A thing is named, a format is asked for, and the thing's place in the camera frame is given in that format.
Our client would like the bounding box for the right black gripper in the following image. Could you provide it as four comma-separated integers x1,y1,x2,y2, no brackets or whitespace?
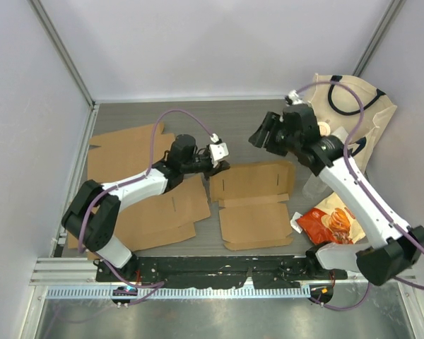
249,112,300,157

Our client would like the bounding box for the brown cardboard box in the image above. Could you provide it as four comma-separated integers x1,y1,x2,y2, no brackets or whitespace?
209,160,295,251

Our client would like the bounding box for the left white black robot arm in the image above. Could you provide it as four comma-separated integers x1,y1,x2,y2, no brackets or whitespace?
61,134,230,282

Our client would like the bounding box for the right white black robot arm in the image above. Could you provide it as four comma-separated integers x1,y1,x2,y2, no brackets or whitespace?
249,104,424,286

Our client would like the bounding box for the round beige lid in bag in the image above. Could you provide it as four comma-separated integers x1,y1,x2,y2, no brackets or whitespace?
317,121,331,136

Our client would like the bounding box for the clear plastic water bottle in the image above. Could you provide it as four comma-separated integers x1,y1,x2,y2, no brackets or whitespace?
302,174,328,199

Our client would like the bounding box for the beige canvas tote bag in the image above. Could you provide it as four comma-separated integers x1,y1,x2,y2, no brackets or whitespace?
304,74,397,172

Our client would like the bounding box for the small white paper packet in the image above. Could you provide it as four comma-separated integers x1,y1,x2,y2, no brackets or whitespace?
290,212,303,234

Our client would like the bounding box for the flat brown cardboard sheets stack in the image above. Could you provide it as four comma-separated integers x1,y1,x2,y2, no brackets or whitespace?
66,121,212,261

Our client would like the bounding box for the orange chips snack bag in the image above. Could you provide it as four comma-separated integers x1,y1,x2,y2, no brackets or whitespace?
298,193,365,244

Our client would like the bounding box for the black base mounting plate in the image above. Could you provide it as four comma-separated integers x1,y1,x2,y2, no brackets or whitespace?
93,255,348,290

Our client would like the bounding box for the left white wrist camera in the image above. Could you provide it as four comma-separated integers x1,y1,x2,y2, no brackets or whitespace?
208,133,229,167

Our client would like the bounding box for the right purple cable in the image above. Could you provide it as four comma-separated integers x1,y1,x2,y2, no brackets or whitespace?
296,81,424,311

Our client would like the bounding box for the purple cable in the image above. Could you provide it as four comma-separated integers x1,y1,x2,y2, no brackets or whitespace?
77,108,216,324
296,81,424,311

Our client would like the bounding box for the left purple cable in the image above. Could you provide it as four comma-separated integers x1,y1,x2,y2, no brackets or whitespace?
77,108,216,324

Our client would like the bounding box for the right aluminium frame post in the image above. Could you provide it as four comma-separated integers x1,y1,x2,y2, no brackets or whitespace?
352,0,406,77

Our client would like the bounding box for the aluminium frame post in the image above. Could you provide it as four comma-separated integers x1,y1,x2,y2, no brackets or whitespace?
352,0,406,77
28,0,95,109

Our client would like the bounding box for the left aluminium frame post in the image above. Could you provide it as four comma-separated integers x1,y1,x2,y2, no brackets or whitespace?
28,0,95,109

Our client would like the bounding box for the white slotted cable duct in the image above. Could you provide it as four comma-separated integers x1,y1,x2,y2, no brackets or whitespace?
45,285,311,299

